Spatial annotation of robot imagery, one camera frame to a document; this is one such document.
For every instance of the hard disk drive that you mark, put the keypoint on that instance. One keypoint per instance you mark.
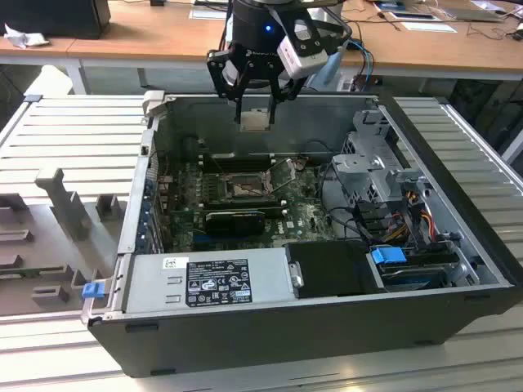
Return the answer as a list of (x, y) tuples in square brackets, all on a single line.
[(412, 275)]

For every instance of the black box on desk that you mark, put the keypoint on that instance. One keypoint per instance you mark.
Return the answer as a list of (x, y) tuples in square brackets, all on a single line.
[(53, 16)]

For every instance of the grey laptop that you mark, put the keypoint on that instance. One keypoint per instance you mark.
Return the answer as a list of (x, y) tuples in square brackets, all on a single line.
[(478, 10)]

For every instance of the short wooden desk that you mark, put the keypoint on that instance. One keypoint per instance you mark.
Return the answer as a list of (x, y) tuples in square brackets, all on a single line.
[(37, 51)]

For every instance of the grey power supply unit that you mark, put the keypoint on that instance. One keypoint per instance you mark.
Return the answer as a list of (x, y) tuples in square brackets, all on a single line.
[(155, 281)]

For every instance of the pale blue teach pendant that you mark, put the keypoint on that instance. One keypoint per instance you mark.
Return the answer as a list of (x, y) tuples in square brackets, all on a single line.
[(335, 61)]

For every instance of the green motherboard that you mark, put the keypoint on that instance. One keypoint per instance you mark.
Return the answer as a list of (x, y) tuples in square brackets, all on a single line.
[(298, 212)]

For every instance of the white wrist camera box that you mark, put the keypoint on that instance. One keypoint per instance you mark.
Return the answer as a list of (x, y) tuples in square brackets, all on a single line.
[(302, 53)]

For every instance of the grey parts rack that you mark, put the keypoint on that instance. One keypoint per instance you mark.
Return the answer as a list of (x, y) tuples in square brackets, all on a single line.
[(86, 253)]

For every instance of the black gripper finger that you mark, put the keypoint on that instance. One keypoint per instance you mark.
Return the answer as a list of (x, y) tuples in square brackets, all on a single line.
[(286, 94), (214, 69)]

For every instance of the black plastic cover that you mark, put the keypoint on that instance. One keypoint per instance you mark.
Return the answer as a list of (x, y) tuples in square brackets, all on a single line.
[(331, 269)]

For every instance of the metal CPU socket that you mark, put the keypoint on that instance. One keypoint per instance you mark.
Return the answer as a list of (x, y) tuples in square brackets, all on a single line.
[(243, 188)]

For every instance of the crumpled white paper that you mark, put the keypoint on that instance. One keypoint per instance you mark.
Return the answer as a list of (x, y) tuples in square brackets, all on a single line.
[(24, 36)]

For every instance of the silver square CPU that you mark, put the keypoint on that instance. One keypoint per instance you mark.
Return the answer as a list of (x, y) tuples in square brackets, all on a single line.
[(255, 121)]

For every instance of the flat dark tablet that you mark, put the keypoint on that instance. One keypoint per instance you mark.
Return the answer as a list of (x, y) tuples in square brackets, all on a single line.
[(410, 15)]

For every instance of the white paper sheet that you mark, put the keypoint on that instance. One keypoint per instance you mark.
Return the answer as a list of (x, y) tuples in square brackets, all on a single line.
[(208, 13), (429, 26)]

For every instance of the graphics card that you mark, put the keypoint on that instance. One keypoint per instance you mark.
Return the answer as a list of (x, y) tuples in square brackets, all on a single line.
[(235, 222)]

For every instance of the green RAM stick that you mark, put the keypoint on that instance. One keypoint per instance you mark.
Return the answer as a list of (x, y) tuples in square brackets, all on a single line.
[(245, 206), (20, 271)]

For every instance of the blue disk carrier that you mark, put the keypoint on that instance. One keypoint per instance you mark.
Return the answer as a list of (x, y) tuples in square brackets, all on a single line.
[(386, 256)]

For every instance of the blue case latch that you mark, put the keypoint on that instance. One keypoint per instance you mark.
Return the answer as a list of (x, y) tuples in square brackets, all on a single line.
[(92, 290)]

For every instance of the silver disk bay cage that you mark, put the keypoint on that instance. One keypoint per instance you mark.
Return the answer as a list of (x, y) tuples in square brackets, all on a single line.
[(359, 167)]

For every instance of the black open PC case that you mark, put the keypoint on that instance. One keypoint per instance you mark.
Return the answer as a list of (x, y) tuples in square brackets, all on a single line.
[(245, 343)]

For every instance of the long wooden desk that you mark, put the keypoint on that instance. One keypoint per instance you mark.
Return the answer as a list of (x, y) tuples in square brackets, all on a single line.
[(163, 36)]

